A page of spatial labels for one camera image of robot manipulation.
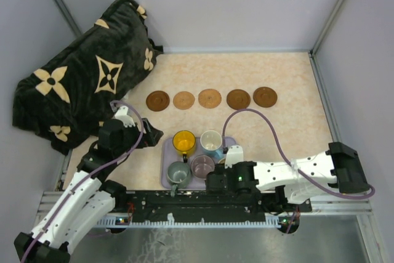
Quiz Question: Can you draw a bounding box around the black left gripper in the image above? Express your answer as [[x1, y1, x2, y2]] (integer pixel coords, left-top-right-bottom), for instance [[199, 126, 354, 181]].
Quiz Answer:
[[113, 118, 163, 158]]

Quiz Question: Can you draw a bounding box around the brown wooden coaster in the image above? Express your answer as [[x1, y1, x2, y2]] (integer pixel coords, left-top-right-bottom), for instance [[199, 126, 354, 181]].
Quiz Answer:
[[253, 87, 278, 108], [227, 89, 251, 110], [146, 91, 170, 112]]

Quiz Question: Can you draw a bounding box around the light blue mug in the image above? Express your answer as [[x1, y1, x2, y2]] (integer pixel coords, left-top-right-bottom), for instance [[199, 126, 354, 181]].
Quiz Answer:
[[199, 130, 224, 160]]

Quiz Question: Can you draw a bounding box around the woven rattan coaster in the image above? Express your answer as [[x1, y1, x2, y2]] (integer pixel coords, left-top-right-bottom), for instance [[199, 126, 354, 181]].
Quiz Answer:
[[198, 89, 222, 109], [173, 91, 195, 110]]

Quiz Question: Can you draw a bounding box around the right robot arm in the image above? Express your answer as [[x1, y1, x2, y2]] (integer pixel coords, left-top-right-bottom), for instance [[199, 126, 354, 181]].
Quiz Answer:
[[206, 142, 375, 211]]

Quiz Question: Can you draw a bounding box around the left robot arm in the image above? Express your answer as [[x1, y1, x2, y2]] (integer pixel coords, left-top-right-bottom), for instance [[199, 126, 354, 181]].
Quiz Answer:
[[14, 117, 164, 262]]

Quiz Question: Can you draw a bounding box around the purple mug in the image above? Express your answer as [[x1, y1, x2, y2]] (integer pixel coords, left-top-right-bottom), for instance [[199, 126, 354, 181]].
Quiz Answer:
[[191, 155, 215, 179]]

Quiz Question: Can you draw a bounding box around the lavender plastic tray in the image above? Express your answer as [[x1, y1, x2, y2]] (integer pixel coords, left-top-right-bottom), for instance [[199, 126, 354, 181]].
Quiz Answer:
[[159, 135, 241, 190]]

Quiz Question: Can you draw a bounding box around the grey green mug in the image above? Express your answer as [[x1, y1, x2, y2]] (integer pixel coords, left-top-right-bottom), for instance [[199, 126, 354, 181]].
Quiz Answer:
[[166, 161, 192, 197]]

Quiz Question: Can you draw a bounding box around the black floral plush blanket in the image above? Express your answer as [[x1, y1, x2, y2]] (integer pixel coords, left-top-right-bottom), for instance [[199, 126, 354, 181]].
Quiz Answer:
[[12, 0, 163, 154]]

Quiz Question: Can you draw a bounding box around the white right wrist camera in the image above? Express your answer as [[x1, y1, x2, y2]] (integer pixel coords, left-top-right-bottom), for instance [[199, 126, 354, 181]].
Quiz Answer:
[[225, 145, 244, 168]]

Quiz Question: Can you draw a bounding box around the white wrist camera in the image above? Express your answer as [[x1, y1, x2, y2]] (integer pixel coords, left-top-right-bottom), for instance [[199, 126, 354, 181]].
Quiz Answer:
[[225, 145, 244, 168], [115, 106, 135, 127]]

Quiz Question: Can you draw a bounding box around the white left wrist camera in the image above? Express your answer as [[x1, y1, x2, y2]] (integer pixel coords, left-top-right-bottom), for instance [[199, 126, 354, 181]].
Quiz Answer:
[[115, 106, 135, 127]]

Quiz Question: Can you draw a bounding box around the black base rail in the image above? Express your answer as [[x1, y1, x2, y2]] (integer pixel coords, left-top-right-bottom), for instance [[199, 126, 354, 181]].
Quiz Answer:
[[96, 188, 312, 233]]

